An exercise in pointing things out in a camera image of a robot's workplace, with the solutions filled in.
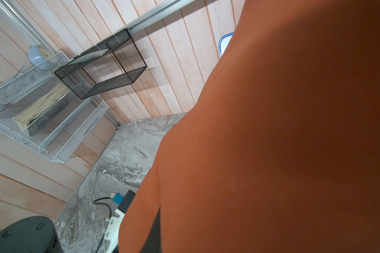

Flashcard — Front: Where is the white wire shelf rack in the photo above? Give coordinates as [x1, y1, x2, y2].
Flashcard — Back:
[0, 52, 109, 163]

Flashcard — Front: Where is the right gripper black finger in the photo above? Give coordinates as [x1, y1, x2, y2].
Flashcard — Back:
[140, 209, 162, 253]

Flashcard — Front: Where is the black wire mesh basket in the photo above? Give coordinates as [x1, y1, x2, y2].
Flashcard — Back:
[54, 29, 147, 99]

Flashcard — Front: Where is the rust brown skirt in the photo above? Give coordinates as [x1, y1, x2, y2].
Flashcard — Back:
[118, 1, 380, 253]

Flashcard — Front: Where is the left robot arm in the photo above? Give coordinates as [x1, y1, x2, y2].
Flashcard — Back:
[0, 216, 63, 253]

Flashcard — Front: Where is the worn book on shelf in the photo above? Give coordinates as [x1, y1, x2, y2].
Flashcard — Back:
[13, 82, 70, 131]

